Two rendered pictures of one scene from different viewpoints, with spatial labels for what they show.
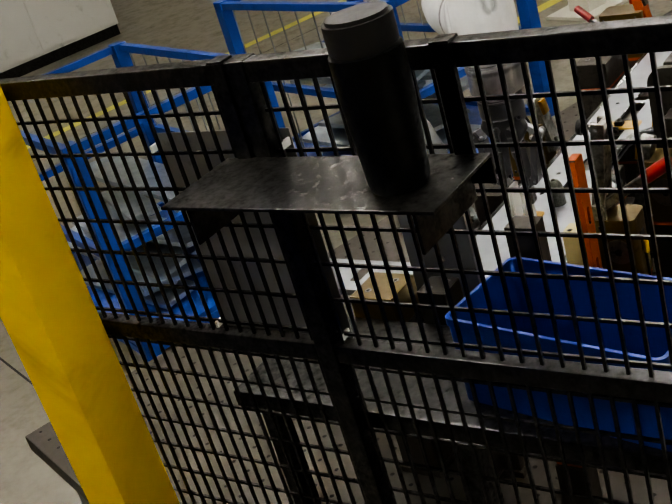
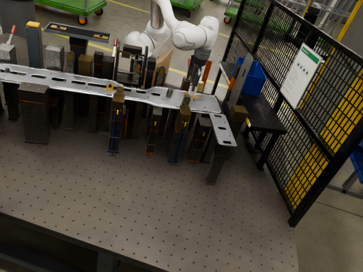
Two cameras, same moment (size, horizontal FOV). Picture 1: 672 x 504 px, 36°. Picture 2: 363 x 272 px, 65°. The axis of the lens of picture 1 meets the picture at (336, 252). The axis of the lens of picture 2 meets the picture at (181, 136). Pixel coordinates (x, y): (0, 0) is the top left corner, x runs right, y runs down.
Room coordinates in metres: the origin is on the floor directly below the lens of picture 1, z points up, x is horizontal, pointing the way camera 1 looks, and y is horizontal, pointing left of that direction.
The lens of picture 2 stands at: (2.86, 0.55, 1.81)
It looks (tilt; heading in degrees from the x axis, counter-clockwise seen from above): 36 degrees down; 215
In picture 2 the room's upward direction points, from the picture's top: 16 degrees clockwise
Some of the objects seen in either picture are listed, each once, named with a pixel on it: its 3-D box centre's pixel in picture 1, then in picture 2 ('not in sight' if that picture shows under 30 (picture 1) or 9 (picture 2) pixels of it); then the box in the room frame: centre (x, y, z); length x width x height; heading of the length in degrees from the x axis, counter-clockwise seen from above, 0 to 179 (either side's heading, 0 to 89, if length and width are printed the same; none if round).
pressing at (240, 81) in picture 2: (432, 223); (240, 81); (1.42, -0.15, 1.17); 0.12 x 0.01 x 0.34; 50
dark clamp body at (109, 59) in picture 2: not in sight; (106, 86); (1.86, -0.82, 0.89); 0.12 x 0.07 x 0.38; 50
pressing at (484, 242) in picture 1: (619, 124); (106, 87); (1.99, -0.64, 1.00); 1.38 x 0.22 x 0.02; 140
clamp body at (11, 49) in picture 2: not in sight; (11, 75); (2.31, -1.15, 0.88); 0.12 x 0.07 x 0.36; 50
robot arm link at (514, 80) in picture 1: (495, 76); (202, 52); (1.62, -0.33, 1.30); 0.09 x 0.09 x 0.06
